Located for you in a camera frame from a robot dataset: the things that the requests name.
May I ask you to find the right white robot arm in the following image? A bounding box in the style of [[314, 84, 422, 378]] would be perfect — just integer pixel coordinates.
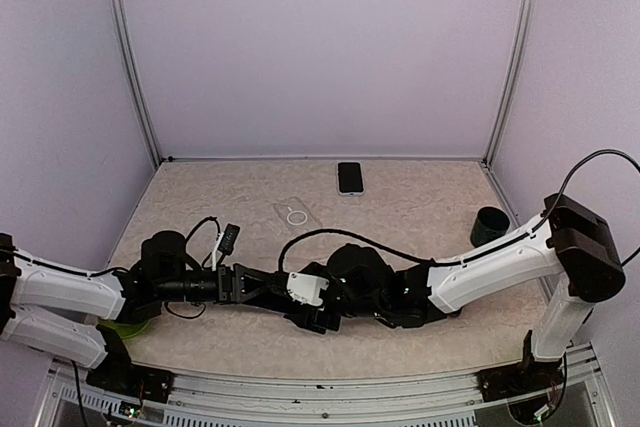
[[285, 194, 626, 391]]

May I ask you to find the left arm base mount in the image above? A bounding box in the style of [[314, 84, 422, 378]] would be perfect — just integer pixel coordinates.
[[86, 331, 175, 404]]

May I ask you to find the aluminium front rail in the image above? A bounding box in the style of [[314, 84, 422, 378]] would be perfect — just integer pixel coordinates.
[[34, 341, 616, 427]]

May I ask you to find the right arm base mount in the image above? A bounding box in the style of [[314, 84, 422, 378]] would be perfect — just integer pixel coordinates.
[[476, 333, 565, 402]]

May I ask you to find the aluminium frame post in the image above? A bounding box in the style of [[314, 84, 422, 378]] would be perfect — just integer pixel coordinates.
[[109, 0, 163, 169], [483, 0, 535, 170]]

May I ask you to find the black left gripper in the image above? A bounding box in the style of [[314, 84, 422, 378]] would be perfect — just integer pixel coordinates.
[[156, 263, 275, 305]]

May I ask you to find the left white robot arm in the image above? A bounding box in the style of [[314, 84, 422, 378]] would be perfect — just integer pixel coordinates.
[[1, 230, 300, 392]]

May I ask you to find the left aluminium frame post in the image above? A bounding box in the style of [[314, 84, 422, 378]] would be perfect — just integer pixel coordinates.
[[109, 0, 163, 169]]

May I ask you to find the clear magsafe phone case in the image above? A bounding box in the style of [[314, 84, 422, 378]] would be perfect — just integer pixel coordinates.
[[273, 196, 322, 234]]

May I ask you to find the dark green mug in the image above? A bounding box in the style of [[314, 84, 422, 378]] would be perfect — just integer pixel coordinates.
[[470, 206, 510, 248]]

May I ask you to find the green plastic bowl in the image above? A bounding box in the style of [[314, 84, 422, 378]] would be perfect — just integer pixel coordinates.
[[99, 319, 149, 340]]

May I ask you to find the black phone table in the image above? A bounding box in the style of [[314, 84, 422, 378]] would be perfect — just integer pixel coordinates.
[[243, 292, 302, 315]]

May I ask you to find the right aluminium frame post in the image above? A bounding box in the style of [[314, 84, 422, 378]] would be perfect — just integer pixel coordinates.
[[483, 0, 535, 170]]

